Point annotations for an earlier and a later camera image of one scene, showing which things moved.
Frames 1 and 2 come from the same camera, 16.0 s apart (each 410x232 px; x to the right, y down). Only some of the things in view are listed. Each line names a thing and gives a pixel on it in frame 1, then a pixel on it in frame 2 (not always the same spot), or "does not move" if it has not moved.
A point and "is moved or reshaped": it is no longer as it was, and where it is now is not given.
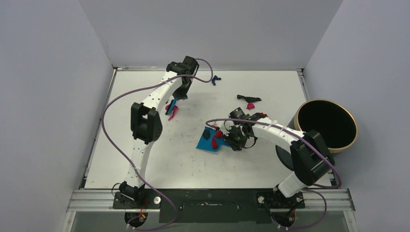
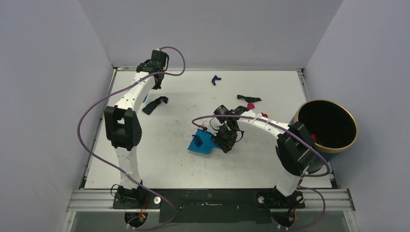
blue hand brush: x=173 y=102 -> x=144 y=98
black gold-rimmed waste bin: x=334 y=123 does not move
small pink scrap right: x=250 y=106 does not move
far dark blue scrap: x=215 y=78 does not move
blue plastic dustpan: x=211 y=139 is moved or reshaped
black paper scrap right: x=249 y=99 does not move
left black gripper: x=181 y=94 -> x=158 y=86
